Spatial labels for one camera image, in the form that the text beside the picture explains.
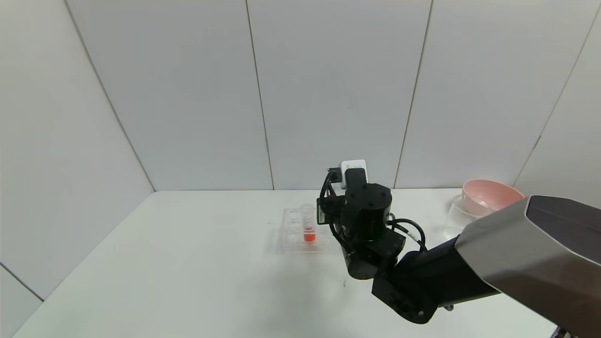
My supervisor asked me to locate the test tube with red pigment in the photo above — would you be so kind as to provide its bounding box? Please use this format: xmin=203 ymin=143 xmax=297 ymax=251
xmin=300 ymin=204 xmax=316 ymax=244

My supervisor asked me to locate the black camera cable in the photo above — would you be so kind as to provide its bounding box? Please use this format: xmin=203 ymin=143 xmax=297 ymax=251
xmin=320 ymin=168 xmax=342 ymax=201

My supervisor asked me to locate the clear glass beaker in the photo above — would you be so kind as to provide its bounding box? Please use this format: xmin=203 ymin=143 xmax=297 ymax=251
xmin=444 ymin=196 xmax=484 ymax=240

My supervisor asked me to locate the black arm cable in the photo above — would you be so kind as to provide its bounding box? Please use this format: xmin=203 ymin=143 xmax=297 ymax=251
xmin=390 ymin=217 xmax=426 ymax=252

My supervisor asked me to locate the pink bowl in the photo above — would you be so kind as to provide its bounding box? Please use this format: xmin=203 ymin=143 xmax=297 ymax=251
xmin=462 ymin=179 xmax=526 ymax=217

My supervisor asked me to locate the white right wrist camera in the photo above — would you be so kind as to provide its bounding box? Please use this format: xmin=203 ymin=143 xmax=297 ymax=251
xmin=340 ymin=160 xmax=368 ymax=189

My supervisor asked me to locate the clear plastic test tube rack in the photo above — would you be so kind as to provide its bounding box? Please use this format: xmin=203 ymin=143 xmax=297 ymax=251
xmin=277 ymin=207 xmax=343 ymax=255

